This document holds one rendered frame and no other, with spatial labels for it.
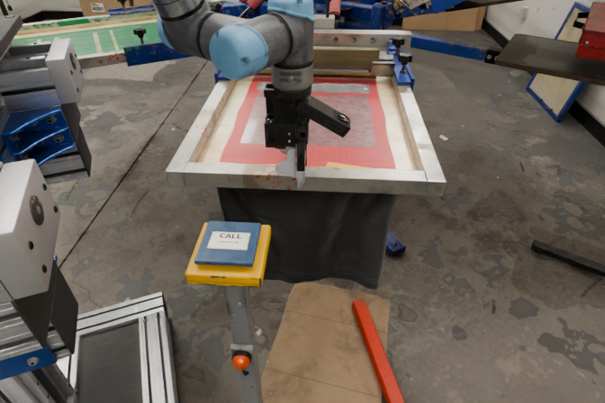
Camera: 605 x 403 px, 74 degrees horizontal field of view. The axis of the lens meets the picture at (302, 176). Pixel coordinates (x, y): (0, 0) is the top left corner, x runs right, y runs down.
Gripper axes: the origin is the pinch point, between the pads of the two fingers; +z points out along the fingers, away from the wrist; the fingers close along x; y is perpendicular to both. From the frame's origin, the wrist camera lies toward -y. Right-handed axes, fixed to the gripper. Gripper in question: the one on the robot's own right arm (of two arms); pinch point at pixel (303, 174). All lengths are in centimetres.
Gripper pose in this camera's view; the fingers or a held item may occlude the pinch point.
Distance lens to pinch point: 84.4
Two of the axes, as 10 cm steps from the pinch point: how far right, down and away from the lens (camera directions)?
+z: 0.0, 8.1, 5.9
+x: -0.6, 5.9, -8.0
